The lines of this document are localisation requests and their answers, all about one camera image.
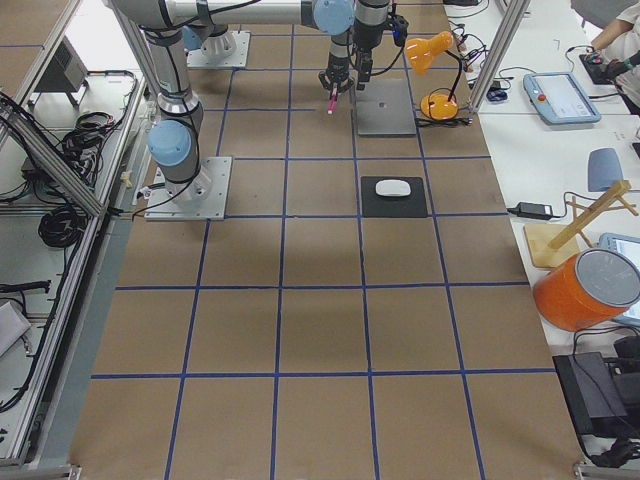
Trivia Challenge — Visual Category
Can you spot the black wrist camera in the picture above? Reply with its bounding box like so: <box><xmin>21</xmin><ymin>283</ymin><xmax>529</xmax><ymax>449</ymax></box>
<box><xmin>386</xmin><ymin>13</ymin><xmax>409</xmax><ymax>48</ymax></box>

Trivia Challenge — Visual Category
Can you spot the silver closed laptop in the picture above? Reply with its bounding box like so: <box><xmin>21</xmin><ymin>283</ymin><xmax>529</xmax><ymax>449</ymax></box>
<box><xmin>355</xmin><ymin>79</ymin><xmax>416</xmax><ymax>137</ymax></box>

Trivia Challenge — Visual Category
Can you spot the wooden stand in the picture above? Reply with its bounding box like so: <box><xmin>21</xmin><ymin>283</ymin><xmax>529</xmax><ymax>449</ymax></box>
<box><xmin>524</xmin><ymin>179</ymin><xmax>639</xmax><ymax>269</ymax></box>

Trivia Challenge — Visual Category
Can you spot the black mousepad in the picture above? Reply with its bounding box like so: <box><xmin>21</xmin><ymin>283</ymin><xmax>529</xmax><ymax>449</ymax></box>
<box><xmin>360</xmin><ymin>176</ymin><xmax>428</xmax><ymax>218</ymax></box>

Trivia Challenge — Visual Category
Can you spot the white computer mouse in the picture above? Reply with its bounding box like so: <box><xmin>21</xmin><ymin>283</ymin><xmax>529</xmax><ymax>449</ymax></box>
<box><xmin>375</xmin><ymin>179</ymin><xmax>411</xmax><ymax>198</ymax></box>

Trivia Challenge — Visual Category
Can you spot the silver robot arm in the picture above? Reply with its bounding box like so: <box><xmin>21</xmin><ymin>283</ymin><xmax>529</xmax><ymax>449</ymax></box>
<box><xmin>184</xmin><ymin>27</ymin><xmax>353</xmax><ymax>96</ymax></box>
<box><xmin>111</xmin><ymin>0</ymin><xmax>396</xmax><ymax>120</ymax></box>

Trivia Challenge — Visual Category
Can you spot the orange desk lamp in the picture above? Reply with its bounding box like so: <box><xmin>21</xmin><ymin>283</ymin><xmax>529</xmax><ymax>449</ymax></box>
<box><xmin>404</xmin><ymin>31</ymin><xmax>462</xmax><ymax>124</ymax></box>

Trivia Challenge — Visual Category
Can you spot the blue teach pendant tablet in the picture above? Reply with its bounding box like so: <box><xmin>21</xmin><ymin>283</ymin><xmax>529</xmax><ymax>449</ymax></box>
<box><xmin>522</xmin><ymin>72</ymin><xmax>601</xmax><ymax>125</ymax></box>

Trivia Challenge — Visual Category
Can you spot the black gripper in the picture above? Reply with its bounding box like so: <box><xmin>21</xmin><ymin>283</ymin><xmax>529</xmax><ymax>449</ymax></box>
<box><xmin>353</xmin><ymin>22</ymin><xmax>386</xmax><ymax>63</ymax></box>
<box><xmin>319</xmin><ymin>54</ymin><xmax>373</xmax><ymax>91</ymax></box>

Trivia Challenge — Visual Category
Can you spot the orange cylindrical container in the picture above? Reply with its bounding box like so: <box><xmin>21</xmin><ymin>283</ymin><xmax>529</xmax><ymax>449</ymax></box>
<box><xmin>533</xmin><ymin>248</ymin><xmax>639</xmax><ymax>332</ymax></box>

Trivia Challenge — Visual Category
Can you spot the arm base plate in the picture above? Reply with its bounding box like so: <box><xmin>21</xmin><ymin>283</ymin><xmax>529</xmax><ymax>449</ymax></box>
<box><xmin>183</xmin><ymin>28</ymin><xmax>251</xmax><ymax>70</ymax></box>
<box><xmin>143</xmin><ymin>156</ymin><xmax>233</xmax><ymax>221</ymax></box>

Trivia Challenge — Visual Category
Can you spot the pink highlighter pen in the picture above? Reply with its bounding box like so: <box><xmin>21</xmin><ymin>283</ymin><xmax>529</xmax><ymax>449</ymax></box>
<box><xmin>327</xmin><ymin>89</ymin><xmax>338</xmax><ymax>115</ymax></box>

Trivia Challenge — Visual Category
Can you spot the black power adapter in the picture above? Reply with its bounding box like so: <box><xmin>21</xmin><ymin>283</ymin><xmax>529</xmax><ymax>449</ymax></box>
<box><xmin>515</xmin><ymin>202</ymin><xmax>553</xmax><ymax>220</ymax></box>

